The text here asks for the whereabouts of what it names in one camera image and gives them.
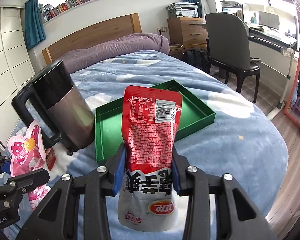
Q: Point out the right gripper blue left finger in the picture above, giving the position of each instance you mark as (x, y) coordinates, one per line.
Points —
(120, 167)

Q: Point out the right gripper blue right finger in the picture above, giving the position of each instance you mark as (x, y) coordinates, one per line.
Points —
(179, 167)

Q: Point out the pink cartoon shaped packet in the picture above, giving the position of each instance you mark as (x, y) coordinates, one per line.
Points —
(27, 151)

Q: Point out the large red white snack pouch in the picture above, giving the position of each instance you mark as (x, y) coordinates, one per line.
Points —
(150, 119)

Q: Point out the dark red noodle snack packet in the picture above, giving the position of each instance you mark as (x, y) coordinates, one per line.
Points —
(50, 158)

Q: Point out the green tray box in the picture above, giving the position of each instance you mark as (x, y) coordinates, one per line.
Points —
(195, 116)

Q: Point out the blue cloud blanket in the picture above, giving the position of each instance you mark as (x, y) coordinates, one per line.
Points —
(236, 166)

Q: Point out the brown black electric kettle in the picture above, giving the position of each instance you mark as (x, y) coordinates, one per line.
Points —
(60, 105)

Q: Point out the white wardrobe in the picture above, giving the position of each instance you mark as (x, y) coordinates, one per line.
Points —
(15, 69)

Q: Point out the black backpack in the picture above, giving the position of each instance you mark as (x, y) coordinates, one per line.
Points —
(198, 58)

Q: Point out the grey office chair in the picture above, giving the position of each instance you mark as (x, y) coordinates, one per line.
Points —
(228, 48)

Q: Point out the wooden drawer cabinet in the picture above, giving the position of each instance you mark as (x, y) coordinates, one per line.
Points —
(186, 33)

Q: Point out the teal curtain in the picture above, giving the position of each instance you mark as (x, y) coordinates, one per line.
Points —
(34, 31)

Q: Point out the purple duvet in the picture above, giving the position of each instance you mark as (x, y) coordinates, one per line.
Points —
(79, 59)

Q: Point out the wooden headboard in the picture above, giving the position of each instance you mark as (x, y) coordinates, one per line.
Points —
(93, 35)

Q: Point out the grey printer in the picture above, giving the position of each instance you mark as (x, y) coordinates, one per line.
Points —
(176, 10)

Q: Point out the white desk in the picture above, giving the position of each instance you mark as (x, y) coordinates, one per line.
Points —
(277, 53)

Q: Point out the wall power socket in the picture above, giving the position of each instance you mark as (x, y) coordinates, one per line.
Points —
(162, 29)

